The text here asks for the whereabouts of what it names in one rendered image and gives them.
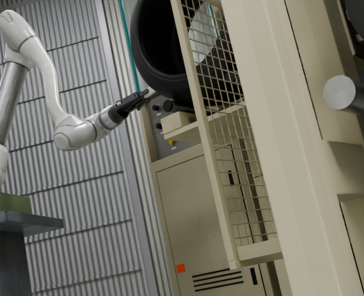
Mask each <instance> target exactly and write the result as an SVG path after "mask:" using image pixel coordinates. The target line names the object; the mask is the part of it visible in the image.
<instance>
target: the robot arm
mask: <svg viewBox="0 0 364 296"><path fill-rule="evenodd" d="M0 29H1V31H2V33H3V36H4V38H5V41H6V44H5V56H4V61H5V68H4V71H3V74H2V77H1V81H0V186H1V185H2V184H3V182H4V181H5V178H6V167H7V162H8V156H9V153H8V150H7V148H6V147H5V144H6V140H7V138H8V134H9V130H10V128H11V124H12V121H13V118H14V114H15V111H16V107H17V105H18V101H19V97H20V95H21V91H22V88H23V84H24V81H25V78H26V74H27V72H28V71H30V70H31V69H32V67H33V65H34V64H35V65H36V66H37V67H38V68H39V70H40V72H41V74H42V77H43V85H44V90H45V98H46V105H47V108H48V111H49V114H50V116H51V118H52V119H53V121H54V123H55V133H54V135H53V142H54V144H55V146H56V147H57V148H58V149H59V150H62V151H65V152H71V151H74V150H78V149H81V148H83V147H86V146H87V145H89V144H90V143H95V142H98V141H99V140H101V139H103V138H104V137H106V136H107V135H108V134H109V133H110V132H111V131H112V130H113V129H115V128H116V127H118V126H119V125H120V124H122V122H123V120H124V119H126V118H127V117H128V115H129V113H130V112H132V111H134V109H137V110H140V109H141V108H142V107H143V106H144V105H145V104H146V103H147V102H148V101H149V100H150V98H149V96H151V95H152V94H154V93H155V92H156V91H155V90H153V89H152V88H151V87H147V88H146V89H145V90H143V91H142V92H139V93H138V92H134V93H132V94H131V95H128V96H126V97H125V98H123V99H121V100H118V101H116V103H115V104H114V105H113V106H111V105H110V106H108V107H107V108H105V109H104V110H102V111H101V112H99V113H95V114H93V115H91V116H89V117H87V118H85V119H80V118H78V117H77V116H75V115H70V114H68V113H66V112H65V111H64V110H63V109H62V107H61V105H60V100H59V89H58V77H57V73H56V69H55V66H54V64H53V62H52V60H51V59H50V57H49V55H48V54H47V52H46V51H45V48H44V47H43V45H42V43H41V41H40V39H39V38H38V36H37V35H36V33H35V32H34V30H33V29H32V27H31V26H30V25H29V24H28V23H27V21H26V20H24V19H23V17H21V16H20V14H18V13H16V12H14V11H12V10H6V11H3V12H2V13H1V14H0Z"/></svg>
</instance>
